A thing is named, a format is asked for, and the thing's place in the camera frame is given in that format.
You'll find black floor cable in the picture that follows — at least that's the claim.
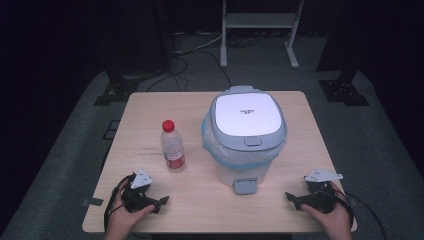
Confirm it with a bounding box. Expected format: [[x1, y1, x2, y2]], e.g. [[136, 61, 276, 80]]
[[145, 49, 233, 93]]

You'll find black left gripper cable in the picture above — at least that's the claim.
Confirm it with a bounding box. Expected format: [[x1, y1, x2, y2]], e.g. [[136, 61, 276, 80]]
[[103, 173, 138, 233]]

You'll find white metal stand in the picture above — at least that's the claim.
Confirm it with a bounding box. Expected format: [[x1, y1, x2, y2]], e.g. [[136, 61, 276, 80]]
[[219, 0, 306, 70]]

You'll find person's right hand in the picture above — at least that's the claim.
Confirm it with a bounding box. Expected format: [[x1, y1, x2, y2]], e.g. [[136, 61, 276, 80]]
[[300, 181, 355, 240]]

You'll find person's left hand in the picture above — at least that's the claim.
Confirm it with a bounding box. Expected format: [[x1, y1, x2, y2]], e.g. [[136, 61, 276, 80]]
[[104, 179, 156, 240]]

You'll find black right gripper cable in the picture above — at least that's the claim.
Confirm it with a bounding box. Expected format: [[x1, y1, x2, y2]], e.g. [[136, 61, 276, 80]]
[[329, 181, 388, 240]]

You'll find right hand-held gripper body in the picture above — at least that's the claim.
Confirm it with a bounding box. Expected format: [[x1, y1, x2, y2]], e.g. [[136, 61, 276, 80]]
[[303, 168, 344, 215]]

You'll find clear plastic bottle red cap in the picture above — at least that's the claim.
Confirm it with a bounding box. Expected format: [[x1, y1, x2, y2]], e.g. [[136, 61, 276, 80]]
[[160, 119, 187, 173]]

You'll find grey tape strip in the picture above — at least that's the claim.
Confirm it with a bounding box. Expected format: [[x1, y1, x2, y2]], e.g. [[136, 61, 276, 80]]
[[81, 197, 105, 208]]

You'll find white trash can grey lid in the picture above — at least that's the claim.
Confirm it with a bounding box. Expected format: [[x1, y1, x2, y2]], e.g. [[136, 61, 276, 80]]
[[200, 85, 288, 196]]

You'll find black stand base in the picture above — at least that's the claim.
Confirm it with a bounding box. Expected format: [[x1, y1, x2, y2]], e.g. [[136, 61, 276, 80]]
[[92, 68, 143, 107], [317, 77, 371, 107]]

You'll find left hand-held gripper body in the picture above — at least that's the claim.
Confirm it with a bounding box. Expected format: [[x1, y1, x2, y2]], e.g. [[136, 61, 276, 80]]
[[120, 168, 158, 214]]

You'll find white floor cable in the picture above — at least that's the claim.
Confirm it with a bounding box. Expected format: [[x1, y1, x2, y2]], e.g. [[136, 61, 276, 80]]
[[173, 33, 224, 56]]

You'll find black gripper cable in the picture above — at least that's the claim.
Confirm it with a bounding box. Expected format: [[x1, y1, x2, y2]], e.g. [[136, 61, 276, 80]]
[[103, 173, 138, 233], [329, 181, 388, 240]]

